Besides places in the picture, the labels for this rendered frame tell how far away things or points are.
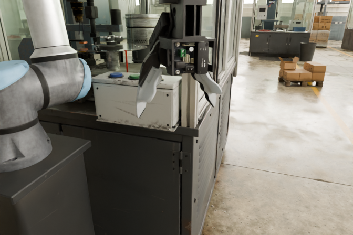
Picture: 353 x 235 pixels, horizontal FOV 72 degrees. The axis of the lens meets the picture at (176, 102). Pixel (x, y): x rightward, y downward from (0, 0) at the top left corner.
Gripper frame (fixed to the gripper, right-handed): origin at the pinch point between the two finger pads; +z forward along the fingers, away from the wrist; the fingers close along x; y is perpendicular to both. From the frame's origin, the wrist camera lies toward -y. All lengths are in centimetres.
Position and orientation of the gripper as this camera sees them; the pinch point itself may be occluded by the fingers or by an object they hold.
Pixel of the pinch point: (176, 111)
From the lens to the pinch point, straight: 45.9
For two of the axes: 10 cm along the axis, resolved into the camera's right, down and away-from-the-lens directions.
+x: 9.3, -1.2, 3.4
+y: 3.6, 3.1, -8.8
